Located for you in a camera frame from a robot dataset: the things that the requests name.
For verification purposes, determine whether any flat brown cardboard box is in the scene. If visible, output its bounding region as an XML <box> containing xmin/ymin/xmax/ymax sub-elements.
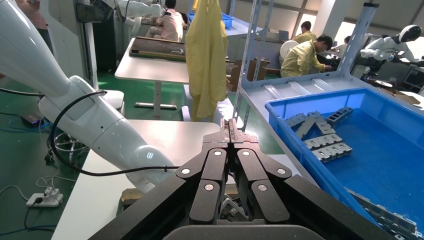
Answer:
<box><xmin>380</xmin><ymin>87</ymin><xmax>423</xmax><ymax>106</ymax></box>

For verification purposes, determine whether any white power strip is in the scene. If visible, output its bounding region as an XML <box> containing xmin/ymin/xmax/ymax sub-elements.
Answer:
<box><xmin>26</xmin><ymin>186</ymin><xmax>64</xmax><ymax>208</ymax></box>

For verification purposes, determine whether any white table with grey leg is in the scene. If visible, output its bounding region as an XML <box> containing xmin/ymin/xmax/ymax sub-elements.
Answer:
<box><xmin>113</xmin><ymin>36</ymin><xmax>190</xmax><ymax>120</ymax></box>

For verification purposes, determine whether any hanging yellow coat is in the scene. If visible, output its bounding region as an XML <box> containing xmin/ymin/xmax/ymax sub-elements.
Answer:
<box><xmin>184</xmin><ymin>0</ymin><xmax>230</xmax><ymax>122</ymax></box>

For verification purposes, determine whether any plain grey metal plate part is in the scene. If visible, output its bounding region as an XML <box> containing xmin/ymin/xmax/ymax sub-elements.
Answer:
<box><xmin>295</xmin><ymin>115</ymin><xmax>319</xmax><ymax>140</ymax></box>

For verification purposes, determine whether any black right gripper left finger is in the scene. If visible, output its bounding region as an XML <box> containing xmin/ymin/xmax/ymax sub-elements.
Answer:
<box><xmin>175</xmin><ymin>118</ymin><xmax>235</xmax><ymax>226</ymax></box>

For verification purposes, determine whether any small blue plastic bin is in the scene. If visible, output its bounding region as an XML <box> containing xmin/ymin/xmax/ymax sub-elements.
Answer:
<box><xmin>188</xmin><ymin>12</ymin><xmax>235</xmax><ymax>29</ymax></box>

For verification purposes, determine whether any person in pink coat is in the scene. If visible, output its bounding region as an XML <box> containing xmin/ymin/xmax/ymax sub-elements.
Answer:
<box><xmin>145</xmin><ymin>0</ymin><xmax>187</xmax><ymax>43</ymax></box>

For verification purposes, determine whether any person in pink shirt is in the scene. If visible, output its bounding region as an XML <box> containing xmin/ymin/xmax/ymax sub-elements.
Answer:
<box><xmin>14</xmin><ymin>0</ymin><xmax>55</xmax><ymax>54</ymax></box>

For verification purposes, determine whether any white humanoid robot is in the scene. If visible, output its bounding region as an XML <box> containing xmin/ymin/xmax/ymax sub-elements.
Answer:
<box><xmin>359</xmin><ymin>24</ymin><xmax>424</xmax><ymax>72</ymax></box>

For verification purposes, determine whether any open brown cardboard carton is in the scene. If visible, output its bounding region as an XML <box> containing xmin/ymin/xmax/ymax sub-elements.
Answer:
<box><xmin>226</xmin><ymin>58</ymin><xmax>270</xmax><ymax>93</ymax></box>

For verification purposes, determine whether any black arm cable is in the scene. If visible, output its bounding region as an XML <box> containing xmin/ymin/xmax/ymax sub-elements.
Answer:
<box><xmin>0</xmin><ymin>87</ymin><xmax>180</xmax><ymax>177</ymax></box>

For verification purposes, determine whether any white metal shelf rack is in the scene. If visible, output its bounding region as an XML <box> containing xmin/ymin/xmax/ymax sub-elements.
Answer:
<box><xmin>231</xmin><ymin>0</ymin><xmax>424</xmax><ymax>186</ymax></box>

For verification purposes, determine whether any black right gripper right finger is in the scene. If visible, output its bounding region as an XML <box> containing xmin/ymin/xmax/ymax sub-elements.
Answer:
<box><xmin>229</xmin><ymin>118</ymin><xmax>293</xmax><ymax>224</ymax></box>

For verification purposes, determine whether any dark tray with wooden rim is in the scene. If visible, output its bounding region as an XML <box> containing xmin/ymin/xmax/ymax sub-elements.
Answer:
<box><xmin>128</xmin><ymin>36</ymin><xmax>187</xmax><ymax>63</ymax></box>

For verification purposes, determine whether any long dark metal cage part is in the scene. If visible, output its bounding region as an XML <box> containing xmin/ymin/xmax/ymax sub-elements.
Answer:
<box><xmin>345</xmin><ymin>188</ymin><xmax>419</xmax><ymax>240</ymax></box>

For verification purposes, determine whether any person in pale yellow coat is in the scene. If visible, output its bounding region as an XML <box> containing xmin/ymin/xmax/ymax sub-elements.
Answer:
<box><xmin>292</xmin><ymin>20</ymin><xmax>322</xmax><ymax>45</ymax></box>
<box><xmin>280</xmin><ymin>34</ymin><xmax>334</xmax><ymax>79</ymax></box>

